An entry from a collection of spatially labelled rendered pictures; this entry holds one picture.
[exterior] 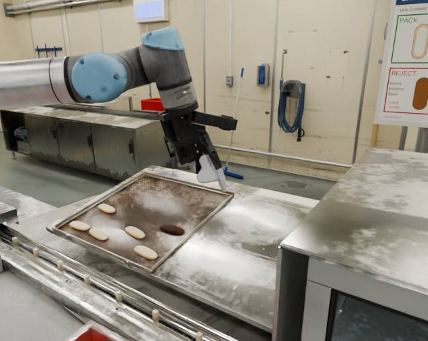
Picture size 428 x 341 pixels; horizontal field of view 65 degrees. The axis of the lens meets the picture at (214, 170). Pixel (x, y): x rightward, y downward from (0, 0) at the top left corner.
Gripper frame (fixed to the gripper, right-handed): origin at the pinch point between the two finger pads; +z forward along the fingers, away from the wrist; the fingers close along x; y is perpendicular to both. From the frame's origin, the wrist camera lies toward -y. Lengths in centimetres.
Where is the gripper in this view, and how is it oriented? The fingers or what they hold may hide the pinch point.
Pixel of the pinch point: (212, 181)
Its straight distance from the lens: 81.3
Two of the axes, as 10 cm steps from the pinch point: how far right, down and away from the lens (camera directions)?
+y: -8.6, 3.9, -3.3
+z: 2.4, 8.8, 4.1
